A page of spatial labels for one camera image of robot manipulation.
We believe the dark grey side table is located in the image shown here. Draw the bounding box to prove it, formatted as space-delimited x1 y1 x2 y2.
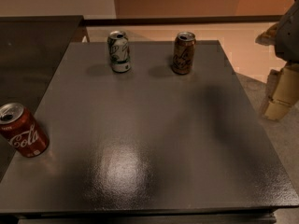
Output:
0 14 85 182

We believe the brown soda can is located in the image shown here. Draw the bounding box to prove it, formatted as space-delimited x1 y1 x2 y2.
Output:
171 32 196 75

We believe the green and white soda can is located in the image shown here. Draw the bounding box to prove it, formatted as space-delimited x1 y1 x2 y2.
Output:
107 31 131 73

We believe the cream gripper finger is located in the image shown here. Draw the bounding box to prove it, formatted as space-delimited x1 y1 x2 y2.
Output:
261 62 299 121
255 23 278 46

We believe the red Coca-Cola can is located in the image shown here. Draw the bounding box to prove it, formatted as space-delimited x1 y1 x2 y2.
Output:
0 103 50 158

